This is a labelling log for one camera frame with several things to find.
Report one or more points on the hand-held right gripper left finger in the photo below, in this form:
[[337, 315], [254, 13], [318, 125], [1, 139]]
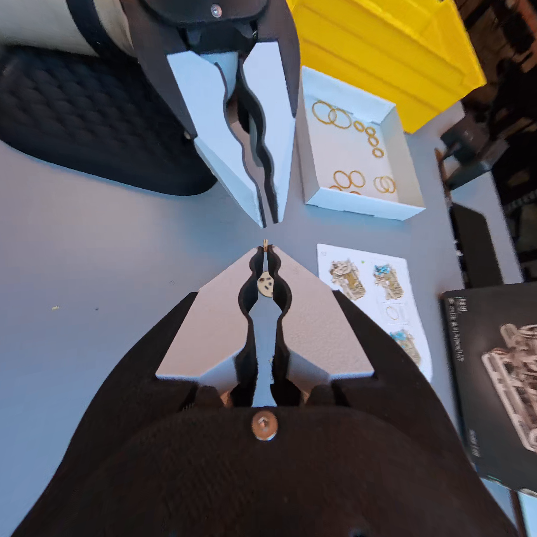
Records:
[[201, 335]]

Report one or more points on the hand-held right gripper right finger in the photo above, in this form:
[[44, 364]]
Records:
[[323, 335]]

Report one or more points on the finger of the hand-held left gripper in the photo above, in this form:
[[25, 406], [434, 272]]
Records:
[[275, 105], [201, 105]]

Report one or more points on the round wooden disc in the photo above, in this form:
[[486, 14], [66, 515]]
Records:
[[265, 285]]

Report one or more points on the person's left forearm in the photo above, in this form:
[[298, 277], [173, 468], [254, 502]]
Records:
[[33, 25]]

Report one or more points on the group of tan rubber bands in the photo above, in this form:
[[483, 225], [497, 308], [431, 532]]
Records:
[[313, 112]]

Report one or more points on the printed instruction booklet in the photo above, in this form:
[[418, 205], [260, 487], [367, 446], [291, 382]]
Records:
[[373, 251]]

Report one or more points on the black wristband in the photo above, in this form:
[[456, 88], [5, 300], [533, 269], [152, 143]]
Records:
[[88, 25]]

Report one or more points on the black textured wrist rest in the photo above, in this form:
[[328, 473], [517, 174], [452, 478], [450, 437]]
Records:
[[84, 117]]

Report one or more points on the yellow plastic bin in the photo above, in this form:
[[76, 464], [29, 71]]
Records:
[[377, 42]]

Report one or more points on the white cardboard tray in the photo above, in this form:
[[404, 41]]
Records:
[[356, 205]]

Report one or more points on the black model kit box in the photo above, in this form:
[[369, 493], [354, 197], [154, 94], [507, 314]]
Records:
[[470, 377]]

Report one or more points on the black flat panel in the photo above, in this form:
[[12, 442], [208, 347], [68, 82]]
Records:
[[474, 243]]

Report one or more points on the black power adapter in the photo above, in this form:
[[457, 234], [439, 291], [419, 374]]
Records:
[[470, 142]]

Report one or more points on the white flat sheet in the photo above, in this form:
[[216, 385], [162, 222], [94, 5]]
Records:
[[528, 516]]

